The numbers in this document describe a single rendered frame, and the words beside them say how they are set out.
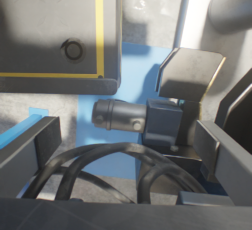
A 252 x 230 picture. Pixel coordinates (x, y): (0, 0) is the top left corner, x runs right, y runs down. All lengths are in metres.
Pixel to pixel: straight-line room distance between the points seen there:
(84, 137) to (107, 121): 0.54
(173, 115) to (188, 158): 0.14
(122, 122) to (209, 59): 0.34
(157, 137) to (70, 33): 0.42
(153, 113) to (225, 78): 0.59
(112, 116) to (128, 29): 0.63
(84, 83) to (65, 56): 0.06
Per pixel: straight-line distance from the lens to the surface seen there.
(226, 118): 0.20
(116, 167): 1.20
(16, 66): 0.37
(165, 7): 1.13
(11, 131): 1.09
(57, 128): 0.17
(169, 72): 0.58
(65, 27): 0.33
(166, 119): 0.59
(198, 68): 0.60
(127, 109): 0.61
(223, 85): 1.07
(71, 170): 0.33
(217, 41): 1.04
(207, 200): 0.26
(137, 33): 1.10
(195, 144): 0.17
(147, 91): 1.00
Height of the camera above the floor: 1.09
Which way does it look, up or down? 74 degrees down
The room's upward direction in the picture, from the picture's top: 174 degrees counter-clockwise
